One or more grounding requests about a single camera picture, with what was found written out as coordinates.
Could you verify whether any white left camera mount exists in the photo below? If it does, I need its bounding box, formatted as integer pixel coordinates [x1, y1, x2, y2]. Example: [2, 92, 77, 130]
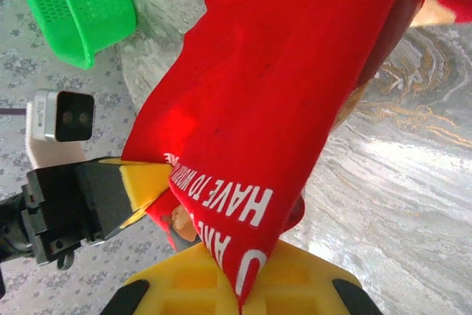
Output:
[26, 103, 86, 173]

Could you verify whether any red printed t-shirt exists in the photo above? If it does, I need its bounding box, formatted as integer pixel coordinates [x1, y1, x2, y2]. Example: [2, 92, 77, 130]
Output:
[121, 0, 472, 312]

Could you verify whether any green plastic basket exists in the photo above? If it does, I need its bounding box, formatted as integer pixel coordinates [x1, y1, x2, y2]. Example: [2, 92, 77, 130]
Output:
[7, 0, 138, 70]

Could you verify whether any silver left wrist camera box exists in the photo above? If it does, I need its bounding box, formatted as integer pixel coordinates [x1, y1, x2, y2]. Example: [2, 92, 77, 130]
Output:
[35, 89, 96, 143]

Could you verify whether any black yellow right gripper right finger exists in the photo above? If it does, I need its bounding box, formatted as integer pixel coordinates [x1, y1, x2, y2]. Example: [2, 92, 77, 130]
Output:
[240, 240, 384, 315]

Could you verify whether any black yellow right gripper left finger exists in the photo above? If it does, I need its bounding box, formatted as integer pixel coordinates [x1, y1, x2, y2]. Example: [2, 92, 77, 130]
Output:
[105, 243, 240, 315]

